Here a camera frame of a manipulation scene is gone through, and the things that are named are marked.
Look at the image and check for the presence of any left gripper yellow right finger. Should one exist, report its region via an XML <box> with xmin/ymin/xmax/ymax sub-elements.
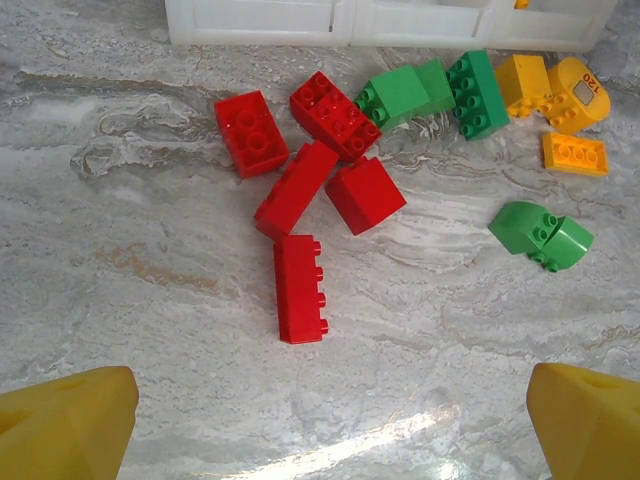
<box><xmin>526</xmin><ymin>363</ymin><xmax>640</xmax><ymax>480</ymax></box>

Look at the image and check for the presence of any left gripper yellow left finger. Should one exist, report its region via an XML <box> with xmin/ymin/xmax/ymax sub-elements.
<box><xmin>0</xmin><ymin>365</ymin><xmax>140</xmax><ymax>480</ymax></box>

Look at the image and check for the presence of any long red lego brick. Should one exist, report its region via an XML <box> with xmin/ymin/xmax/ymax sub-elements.
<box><xmin>253</xmin><ymin>140</ymin><xmax>341</xmax><ymax>239</ymax></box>
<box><xmin>272</xmin><ymin>233</ymin><xmax>332</xmax><ymax>346</ymax></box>

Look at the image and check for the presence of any yellow round lego printed 120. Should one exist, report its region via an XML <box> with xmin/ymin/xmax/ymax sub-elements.
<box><xmin>543</xmin><ymin>56</ymin><xmax>613</xmax><ymax>136</ymax></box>

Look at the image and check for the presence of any dark green two-by-four lego brick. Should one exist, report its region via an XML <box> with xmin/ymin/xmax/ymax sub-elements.
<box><xmin>445</xmin><ymin>49</ymin><xmax>512</xmax><ymax>143</ymax></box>

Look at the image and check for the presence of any yellow lego brick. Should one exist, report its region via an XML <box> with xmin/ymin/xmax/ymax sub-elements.
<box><xmin>494</xmin><ymin>53</ymin><xmax>554</xmax><ymax>120</ymax></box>

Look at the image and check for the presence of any light green lego brick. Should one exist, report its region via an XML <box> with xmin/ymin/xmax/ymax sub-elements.
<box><xmin>353</xmin><ymin>64</ymin><xmax>433</xmax><ymax>133</ymax></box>
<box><xmin>414</xmin><ymin>57</ymin><xmax>458</xmax><ymax>119</ymax></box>

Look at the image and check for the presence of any curved green lego piece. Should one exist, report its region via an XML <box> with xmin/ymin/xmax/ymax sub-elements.
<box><xmin>487</xmin><ymin>200</ymin><xmax>567</xmax><ymax>257</ymax></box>
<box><xmin>528</xmin><ymin>215</ymin><xmax>596</xmax><ymax>274</ymax></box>

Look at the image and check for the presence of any flat yellow lego plate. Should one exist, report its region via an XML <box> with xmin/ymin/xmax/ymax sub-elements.
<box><xmin>541</xmin><ymin>130</ymin><xmax>612</xmax><ymax>178</ymax></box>

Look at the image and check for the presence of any square red lego brick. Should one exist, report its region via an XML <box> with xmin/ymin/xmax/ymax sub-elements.
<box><xmin>324</xmin><ymin>155</ymin><xmax>408</xmax><ymax>237</ymax></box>

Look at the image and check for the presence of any red two-by-three lego brick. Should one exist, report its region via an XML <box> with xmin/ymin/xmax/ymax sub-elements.
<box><xmin>214</xmin><ymin>89</ymin><xmax>291</xmax><ymax>180</ymax></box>

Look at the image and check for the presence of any white plastic bin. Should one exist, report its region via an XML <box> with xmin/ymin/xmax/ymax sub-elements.
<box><xmin>477</xmin><ymin>0</ymin><xmax>620</xmax><ymax>54</ymax></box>
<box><xmin>164</xmin><ymin>0</ymin><xmax>359</xmax><ymax>48</ymax></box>
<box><xmin>349</xmin><ymin>0</ymin><xmax>495</xmax><ymax>50</ymax></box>

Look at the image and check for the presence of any wide red studded lego brick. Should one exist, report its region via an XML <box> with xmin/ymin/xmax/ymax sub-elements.
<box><xmin>289</xmin><ymin>70</ymin><xmax>384</xmax><ymax>164</ymax></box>

